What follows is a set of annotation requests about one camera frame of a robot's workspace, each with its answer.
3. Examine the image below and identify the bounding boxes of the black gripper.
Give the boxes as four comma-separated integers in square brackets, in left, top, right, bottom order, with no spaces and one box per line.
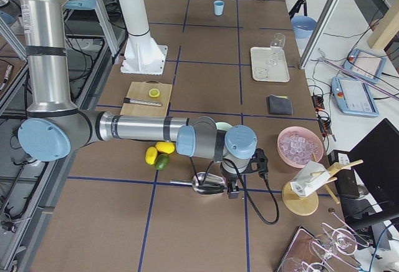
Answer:
[221,158,250,199]

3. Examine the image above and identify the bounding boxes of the green bowl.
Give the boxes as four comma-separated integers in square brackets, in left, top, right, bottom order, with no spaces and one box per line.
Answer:
[216,122,233,132]

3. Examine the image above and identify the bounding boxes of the light blue cup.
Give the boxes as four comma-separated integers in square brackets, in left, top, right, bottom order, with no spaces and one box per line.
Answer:
[213,0,224,16]

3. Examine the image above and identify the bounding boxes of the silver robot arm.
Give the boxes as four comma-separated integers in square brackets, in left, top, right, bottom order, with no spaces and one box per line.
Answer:
[17,0,266,198]

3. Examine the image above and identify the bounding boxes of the metal ice scoop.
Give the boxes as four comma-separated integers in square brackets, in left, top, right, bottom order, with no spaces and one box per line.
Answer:
[170,172,225,195]

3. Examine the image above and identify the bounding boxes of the pink bowl of ice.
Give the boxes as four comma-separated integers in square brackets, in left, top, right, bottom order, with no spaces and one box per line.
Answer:
[277,126,324,168]

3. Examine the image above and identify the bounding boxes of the blue bowl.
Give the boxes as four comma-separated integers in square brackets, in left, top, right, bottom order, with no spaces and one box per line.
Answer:
[291,16,317,39]

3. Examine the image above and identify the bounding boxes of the wooden stand with white box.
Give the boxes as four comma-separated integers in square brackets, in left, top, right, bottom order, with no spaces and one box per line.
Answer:
[282,160,363,216]

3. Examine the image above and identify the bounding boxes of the green lime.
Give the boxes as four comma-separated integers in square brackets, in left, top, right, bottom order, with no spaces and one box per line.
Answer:
[154,153,170,171]

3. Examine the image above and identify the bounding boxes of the yellow lemon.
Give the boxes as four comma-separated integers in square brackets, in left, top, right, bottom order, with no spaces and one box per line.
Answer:
[145,147,158,165]
[155,142,175,154]

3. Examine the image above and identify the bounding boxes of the upside-down glasses on tray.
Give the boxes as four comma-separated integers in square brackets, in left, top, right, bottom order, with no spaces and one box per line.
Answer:
[275,208,370,271]

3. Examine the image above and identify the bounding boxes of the lemon half slice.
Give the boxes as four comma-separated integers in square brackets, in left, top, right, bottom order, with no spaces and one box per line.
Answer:
[148,88,160,98]

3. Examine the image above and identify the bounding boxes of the cream bear tray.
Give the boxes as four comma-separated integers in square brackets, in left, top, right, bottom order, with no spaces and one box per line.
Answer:
[250,47,290,83]

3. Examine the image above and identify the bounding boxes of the black monitor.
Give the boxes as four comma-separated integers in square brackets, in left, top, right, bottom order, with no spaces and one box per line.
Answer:
[347,118,398,230]

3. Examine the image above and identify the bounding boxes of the wooden cutting board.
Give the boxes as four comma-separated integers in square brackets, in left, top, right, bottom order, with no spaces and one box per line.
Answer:
[120,82,173,117]

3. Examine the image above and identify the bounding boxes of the steel muddler black tip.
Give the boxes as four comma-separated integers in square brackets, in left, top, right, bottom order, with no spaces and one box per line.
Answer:
[123,97,163,107]

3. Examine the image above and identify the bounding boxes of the blue teach pendant near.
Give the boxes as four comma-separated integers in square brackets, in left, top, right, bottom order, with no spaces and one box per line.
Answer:
[331,77,379,117]

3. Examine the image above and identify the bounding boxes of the blue teach pendant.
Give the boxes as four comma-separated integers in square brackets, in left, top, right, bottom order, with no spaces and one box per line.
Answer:
[331,77,379,117]
[344,48,387,84]

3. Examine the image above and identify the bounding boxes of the clear wine glass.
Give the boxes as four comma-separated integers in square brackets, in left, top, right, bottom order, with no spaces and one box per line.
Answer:
[266,32,286,67]

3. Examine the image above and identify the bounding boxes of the blue teach pendant far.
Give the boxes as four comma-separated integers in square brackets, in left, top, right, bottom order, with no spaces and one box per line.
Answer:
[344,48,387,84]

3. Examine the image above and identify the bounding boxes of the black tripod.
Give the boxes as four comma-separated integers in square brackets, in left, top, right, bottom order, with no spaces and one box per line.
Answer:
[289,0,307,19]

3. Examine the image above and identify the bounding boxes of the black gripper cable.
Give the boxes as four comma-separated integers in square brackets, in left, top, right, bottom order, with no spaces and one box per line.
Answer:
[190,156,281,225]

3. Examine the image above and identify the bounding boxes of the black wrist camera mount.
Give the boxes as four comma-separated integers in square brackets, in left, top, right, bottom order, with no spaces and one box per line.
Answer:
[244,148,269,179]

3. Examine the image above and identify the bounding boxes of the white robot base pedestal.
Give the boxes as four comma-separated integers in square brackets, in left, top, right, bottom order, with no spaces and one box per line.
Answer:
[119,0,168,75]

